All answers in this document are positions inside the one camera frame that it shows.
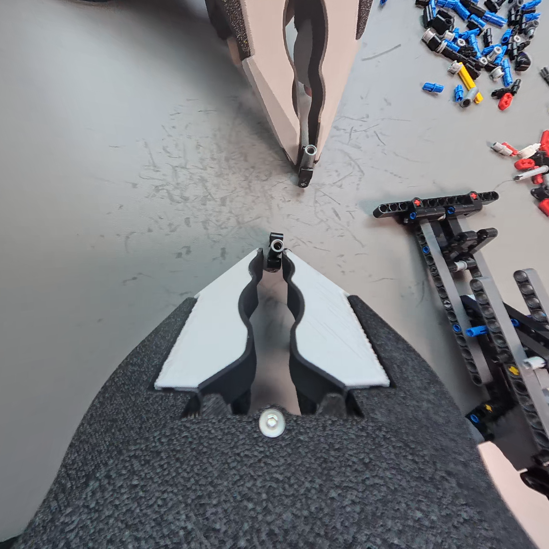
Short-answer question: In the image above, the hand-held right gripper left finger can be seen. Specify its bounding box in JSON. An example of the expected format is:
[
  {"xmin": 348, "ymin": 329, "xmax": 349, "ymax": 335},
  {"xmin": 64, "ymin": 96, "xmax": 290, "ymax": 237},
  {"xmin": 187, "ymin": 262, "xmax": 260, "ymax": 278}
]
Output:
[{"xmin": 154, "ymin": 248, "xmax": 265, "ymax": 416}]

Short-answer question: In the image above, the pile of blue black pins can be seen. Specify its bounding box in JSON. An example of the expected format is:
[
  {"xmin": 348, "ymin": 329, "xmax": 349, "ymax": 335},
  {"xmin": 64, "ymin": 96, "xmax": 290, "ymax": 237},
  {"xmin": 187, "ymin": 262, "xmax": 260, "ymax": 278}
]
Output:
[{"xmin": 414, "ymin": 0, "xmax": 543, "ymax": 111}]

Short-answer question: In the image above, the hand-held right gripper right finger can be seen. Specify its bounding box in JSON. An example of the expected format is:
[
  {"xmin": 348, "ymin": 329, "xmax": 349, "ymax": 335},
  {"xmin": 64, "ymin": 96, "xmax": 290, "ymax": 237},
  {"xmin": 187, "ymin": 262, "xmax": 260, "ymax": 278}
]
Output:
[{"xmin": 281, "ymin": 250, "xmax": 392, "ymax": 416}]

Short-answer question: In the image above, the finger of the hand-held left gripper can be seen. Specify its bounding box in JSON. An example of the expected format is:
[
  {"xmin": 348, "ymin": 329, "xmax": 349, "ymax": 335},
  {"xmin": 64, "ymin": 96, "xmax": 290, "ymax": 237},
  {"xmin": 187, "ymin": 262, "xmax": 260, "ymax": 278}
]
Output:
[
  {"xmin": 309, "ymin": 0, "xmax": 364, "ymax": 164},
  {"xmin": 241, "ymin": 0, "xmax": 304, "ymax": 167}
]

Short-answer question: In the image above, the grey black toy chassis model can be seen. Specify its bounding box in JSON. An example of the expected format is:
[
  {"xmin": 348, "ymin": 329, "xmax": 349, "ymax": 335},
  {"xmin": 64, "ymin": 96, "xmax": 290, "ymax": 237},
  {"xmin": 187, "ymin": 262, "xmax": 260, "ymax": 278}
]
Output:
[{"xmin": 373, "ymin": 191, "xmax": 549, "ymax": 498}]

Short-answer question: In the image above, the pile of red white pieces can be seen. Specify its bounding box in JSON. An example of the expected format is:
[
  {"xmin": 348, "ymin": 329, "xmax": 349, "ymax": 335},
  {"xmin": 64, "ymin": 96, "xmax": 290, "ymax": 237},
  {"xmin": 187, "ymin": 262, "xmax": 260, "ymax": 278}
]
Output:
[{"xmin": 491, "ymin": 130, "xmax": 549, "ymax": 217}]

